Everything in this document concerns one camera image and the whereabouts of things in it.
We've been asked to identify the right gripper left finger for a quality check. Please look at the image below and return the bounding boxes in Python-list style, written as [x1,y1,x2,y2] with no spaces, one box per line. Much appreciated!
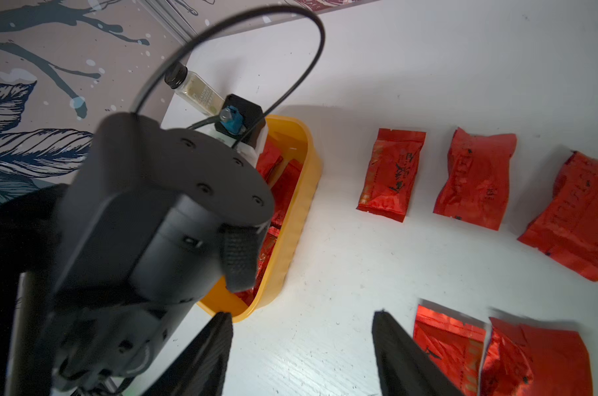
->
[145,312,233,396]

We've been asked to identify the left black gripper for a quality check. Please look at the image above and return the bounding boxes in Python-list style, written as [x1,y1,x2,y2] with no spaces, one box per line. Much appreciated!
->
[11,111,276,396]

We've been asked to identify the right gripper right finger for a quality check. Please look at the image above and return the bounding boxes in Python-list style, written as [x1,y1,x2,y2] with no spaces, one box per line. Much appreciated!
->
[372,310,461,396]

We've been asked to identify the red tea bag seven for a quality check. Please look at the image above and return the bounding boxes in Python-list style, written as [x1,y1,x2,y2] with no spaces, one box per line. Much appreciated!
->
[413,305,486,396]

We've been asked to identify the red tea bag six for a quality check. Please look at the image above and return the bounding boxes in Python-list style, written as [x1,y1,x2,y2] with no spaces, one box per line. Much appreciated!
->
[480,318,594,395]

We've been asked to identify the red tea bag four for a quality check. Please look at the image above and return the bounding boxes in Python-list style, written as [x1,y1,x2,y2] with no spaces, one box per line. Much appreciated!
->
[357,128,426,222]

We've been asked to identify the red tea bag three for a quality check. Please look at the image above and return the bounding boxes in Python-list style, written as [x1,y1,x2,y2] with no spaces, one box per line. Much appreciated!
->
[434,128,518,231]

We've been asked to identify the red tea bag two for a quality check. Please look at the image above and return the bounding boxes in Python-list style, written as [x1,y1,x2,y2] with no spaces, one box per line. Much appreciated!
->
[518,151,598,282]

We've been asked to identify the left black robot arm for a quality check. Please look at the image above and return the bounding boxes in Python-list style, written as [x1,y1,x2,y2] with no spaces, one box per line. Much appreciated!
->
[0,113,274,395]

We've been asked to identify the red tea bags in box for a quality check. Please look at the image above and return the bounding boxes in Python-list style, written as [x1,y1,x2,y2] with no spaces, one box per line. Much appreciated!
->
[236,139,302,306]

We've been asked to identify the yellow plastic storage box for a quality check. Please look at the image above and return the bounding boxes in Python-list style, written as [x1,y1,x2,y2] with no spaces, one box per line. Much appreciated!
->
[198,115,323,323]

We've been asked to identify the small glass spice jar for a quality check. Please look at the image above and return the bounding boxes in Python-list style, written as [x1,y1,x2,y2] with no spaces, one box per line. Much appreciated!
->
[164,62,224,116]

